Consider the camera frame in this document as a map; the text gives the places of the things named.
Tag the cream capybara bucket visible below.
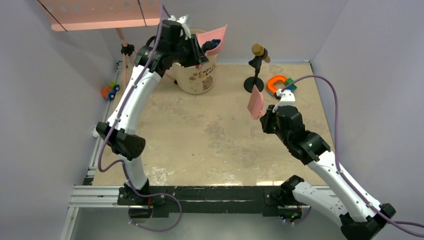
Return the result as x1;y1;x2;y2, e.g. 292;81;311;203
167;29;218;95

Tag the orange toy track with blocks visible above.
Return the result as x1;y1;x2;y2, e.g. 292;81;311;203
266;75;294;97

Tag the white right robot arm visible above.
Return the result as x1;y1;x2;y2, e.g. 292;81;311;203
259;104;396;240

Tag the pink hand brush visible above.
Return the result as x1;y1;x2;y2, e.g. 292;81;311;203
247;85;264;120

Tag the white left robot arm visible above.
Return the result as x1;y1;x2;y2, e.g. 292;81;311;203
96;15;208;205

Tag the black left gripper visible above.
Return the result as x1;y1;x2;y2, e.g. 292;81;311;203
170;33;208;68

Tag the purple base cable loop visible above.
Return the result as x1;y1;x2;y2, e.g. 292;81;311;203
122;192;184;233

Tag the white paper scrap off table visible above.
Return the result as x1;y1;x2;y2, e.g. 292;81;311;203
91;128;99;138

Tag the pink plastic dustpan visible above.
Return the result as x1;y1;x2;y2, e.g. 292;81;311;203
196;24;228;57

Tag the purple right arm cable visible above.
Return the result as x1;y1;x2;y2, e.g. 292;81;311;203
281;74;424;239

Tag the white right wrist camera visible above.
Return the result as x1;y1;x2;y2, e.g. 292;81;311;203
272;88;296;113

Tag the aluminium frame rail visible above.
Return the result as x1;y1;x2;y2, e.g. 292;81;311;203
61;60;123;240

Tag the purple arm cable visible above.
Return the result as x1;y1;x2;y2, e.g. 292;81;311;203
96;3;173;200
281;74;424;239

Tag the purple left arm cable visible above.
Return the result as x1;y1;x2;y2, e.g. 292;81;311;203
96;3;173;200

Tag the gold microphone on black stand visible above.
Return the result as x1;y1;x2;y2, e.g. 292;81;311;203
243;43;271;93

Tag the pink music stand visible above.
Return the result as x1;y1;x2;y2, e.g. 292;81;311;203
33;0;160;87

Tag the orange blue toy car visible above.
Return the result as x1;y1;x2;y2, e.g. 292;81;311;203
101;81;120;101

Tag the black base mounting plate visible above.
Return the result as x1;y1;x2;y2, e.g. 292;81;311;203
117;185;304;221

